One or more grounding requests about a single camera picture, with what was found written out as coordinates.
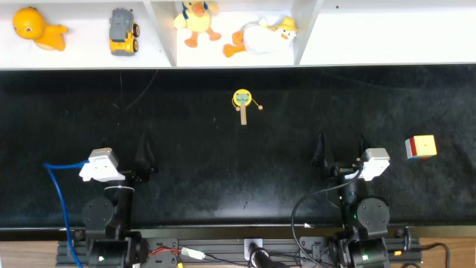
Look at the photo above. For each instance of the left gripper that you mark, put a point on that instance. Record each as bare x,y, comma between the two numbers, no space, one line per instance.
130,176

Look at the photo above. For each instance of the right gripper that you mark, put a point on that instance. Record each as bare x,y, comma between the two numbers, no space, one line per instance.
344,170

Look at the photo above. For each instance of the many-coloured puzzle cube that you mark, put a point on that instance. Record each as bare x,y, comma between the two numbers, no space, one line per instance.
424,146

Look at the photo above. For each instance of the yellow rattle drum toy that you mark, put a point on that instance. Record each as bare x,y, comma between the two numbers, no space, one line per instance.
242,98

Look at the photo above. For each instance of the grey and yellow toy truck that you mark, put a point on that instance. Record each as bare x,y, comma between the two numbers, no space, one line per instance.
122,31

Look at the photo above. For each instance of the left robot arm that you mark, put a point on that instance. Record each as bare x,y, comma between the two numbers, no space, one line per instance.
98,214

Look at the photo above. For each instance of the white shelf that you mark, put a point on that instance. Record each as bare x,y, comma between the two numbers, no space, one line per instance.
93,56

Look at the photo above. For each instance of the white plush duck yellow hat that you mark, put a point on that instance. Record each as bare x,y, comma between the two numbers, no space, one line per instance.
262,39

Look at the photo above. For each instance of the yellow rubber duck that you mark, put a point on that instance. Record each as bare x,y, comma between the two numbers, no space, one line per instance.
31,26

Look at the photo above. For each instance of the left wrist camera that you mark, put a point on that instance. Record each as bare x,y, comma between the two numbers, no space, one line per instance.
101,165

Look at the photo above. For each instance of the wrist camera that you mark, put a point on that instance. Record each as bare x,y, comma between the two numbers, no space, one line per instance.
101,165
375,162

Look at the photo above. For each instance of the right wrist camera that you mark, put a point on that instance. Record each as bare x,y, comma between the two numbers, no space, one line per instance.
375,162

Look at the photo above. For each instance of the mounting rail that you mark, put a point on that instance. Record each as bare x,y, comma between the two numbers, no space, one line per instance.
219,244

